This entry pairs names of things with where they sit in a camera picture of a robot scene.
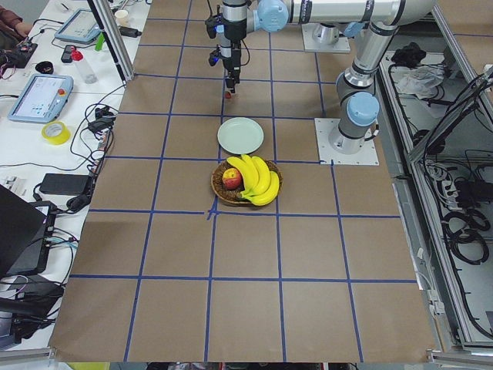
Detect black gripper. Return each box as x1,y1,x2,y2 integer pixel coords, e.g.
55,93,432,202
208,21,247,94

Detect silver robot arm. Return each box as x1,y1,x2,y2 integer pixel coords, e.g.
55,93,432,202
205,0,436,93
329,1,436,155

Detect pale green plate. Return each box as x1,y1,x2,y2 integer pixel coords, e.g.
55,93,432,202
217,117,264,154

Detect red yellow apple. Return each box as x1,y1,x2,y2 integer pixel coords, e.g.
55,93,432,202
222,167,243,190

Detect yellow banana bunch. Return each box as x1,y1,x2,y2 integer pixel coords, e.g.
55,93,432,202
226,154,283,207

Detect woven wicker basket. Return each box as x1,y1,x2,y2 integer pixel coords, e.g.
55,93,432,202
210,160,283,207

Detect paper cup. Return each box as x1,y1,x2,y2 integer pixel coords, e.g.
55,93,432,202
114,9,129,27

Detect clear bottle red cap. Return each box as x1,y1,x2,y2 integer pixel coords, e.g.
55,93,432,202
71,47,98,84

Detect blue teach pendant far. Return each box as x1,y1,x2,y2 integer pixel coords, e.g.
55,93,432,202
55,8,100,44

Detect blue teach pendant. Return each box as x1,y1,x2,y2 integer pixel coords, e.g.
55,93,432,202
8,74,74,124
55,8,100,44

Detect yellow tape roll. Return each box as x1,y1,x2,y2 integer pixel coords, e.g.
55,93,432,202
42,121,71,146

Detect blue teach pendant near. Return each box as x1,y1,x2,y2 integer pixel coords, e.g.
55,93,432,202
8,74,74,124

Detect black power adapter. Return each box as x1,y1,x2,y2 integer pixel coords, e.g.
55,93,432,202
39,173,90,195

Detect black laptop computer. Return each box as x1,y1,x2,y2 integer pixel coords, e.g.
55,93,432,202
1,187,55,278

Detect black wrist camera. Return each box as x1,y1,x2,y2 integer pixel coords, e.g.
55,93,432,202
204,15,223,39

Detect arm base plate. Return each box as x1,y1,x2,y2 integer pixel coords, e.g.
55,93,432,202
302,23,350,53
314,118,379,166

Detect aluminium frame post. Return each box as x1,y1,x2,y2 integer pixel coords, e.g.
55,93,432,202
87,0,135,82

